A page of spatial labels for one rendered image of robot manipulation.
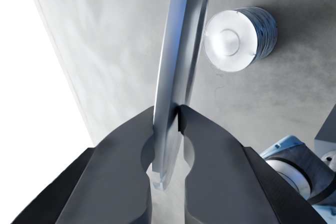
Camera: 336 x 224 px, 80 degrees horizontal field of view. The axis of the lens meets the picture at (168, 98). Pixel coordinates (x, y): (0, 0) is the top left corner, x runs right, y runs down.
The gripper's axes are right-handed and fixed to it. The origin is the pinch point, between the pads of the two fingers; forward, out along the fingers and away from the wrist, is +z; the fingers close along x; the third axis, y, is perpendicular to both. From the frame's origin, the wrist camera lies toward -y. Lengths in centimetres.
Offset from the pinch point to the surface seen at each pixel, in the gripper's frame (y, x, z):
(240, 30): 11, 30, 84
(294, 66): 29, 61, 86
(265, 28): 11, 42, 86
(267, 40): 16, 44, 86
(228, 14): 5, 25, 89
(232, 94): 56, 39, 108
